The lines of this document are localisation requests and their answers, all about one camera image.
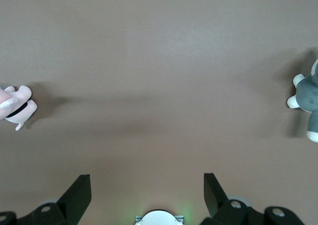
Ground grey and white plush toy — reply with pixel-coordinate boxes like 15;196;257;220
286;58;318;143

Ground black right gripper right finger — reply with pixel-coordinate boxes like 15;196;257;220
200;172;306;225

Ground pale pink plush dog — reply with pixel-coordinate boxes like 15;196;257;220
0;85;38;131

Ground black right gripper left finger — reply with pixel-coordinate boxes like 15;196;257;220
0;174;92;225

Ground brown table mat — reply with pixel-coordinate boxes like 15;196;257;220
0;0;318;225

